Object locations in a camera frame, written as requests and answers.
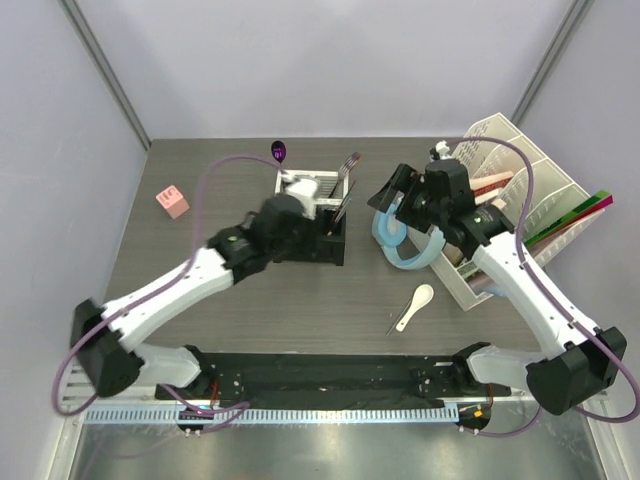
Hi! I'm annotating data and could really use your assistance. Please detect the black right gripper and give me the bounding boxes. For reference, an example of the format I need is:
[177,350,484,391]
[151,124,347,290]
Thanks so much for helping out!
[368,163,448,234]

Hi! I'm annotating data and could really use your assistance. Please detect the purple iridescent spoon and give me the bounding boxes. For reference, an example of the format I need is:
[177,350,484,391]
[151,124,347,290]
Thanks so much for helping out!
[270,140,287,172]

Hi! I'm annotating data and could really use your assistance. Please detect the large white ceramic spoon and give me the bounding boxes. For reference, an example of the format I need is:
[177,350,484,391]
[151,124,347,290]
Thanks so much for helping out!
[396,284,434,332]

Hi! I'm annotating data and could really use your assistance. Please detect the silver chopstick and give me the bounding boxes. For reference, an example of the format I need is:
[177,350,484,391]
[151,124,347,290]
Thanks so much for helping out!
[385,307,408,336]

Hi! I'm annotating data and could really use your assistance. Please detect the dark brown chopstick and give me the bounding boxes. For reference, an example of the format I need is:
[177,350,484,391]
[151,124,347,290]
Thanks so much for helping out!
[332,181,356,225]

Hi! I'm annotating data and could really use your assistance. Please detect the rose gold chopstick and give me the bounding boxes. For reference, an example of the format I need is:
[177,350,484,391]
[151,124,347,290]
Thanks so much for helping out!
[327,181,356,236]

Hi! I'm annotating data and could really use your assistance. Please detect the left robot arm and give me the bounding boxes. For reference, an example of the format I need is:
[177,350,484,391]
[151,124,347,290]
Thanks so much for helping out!
[70,193,318,399]

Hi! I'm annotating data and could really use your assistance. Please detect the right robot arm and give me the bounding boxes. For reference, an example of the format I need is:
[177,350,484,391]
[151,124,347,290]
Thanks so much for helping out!
[368,159,627,415]

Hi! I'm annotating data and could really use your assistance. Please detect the light blue headphones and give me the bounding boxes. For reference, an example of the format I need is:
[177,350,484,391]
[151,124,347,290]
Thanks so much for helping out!
[371,198,446,271]

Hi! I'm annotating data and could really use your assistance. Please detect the black slotted utensil caddy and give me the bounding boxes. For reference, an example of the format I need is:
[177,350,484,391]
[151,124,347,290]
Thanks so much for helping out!
[274,206,347,266]

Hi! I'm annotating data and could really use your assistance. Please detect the white slotted utensil caddy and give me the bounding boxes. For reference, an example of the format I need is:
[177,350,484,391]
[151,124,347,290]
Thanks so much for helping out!
[275,169,355,210]

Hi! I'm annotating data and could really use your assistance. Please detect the red book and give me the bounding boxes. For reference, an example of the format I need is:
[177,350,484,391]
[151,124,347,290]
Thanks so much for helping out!
[470,171,514,206]

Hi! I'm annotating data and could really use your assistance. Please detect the pink cube power adapter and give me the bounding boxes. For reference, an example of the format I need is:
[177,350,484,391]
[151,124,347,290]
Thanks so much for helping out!
[156,185,189,219]

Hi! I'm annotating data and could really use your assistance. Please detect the white desk file organizer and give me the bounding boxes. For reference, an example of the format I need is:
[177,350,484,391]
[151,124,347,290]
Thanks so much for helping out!
[429,112,609,311]

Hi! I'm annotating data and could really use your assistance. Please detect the green and magenta folders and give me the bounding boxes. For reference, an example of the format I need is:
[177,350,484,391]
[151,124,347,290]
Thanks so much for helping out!
[524,190,614,247]

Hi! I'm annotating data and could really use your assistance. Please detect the black mounting base plate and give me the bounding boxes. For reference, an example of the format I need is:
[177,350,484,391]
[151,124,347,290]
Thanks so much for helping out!
[131,342,528,410]

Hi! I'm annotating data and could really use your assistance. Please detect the aluminium frame rail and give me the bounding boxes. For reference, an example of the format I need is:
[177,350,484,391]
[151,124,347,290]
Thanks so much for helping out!
[62,362,609,426]

